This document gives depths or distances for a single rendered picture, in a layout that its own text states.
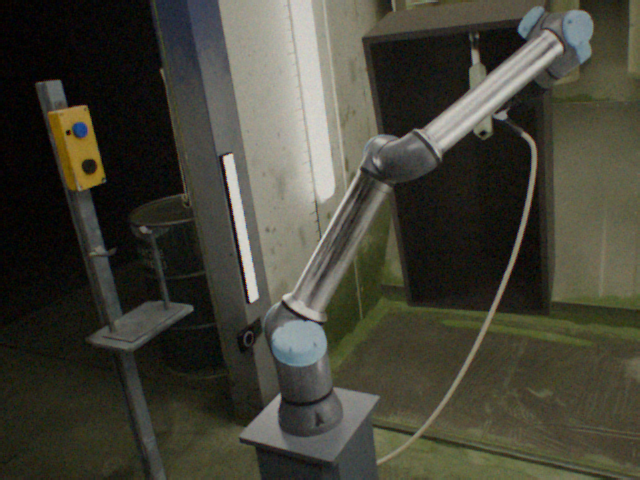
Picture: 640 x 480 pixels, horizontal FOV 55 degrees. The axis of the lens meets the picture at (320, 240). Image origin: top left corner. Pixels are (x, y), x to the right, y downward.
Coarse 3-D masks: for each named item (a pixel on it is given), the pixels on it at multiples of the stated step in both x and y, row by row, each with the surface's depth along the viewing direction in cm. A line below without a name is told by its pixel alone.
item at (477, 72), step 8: (472, 32) 220; (472, 40) 218; (472, 48) 216; (472, 56) 214; (472, 64) 213; (480, 64) 209; (472, 72) 209; (480, 72) 207; (472, 80) 207; (480, 80) 204; (488, 120) 195; (496, 120) 204; (504, 120) 204; (512, 120) 207; (480, 128) 194; (488, 128) 194; (504, 128) 206; (512, 128) 206; (520, 128) 208; (480, 136) 196; (488, 136) 196
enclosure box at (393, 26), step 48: (480, 0) 228; (528, 0) 213; (384, 48) 240; (432, 48) 246; (480, 48) 239; (384, 96) 241; (432, 96) 257; (480, 144) 260; (528, 144) 253; (432, 192) 281; (480, 192) 272; (432, 240) 296; (480, 240) 286; (528, 240) 277; (432, 288) 284; (480, 288) 277; (528, 288) 270
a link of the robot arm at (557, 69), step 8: (576, 48) 176; (584, 48) 176; (568, 56) 178; (576, 56) 177; (584, 56) 177; (552, 64) 182; (560, 64) 181; (568, 64) 180; (576, 64) 180; (552, 72) 183; (560, 72) 183; (568, 72) 184
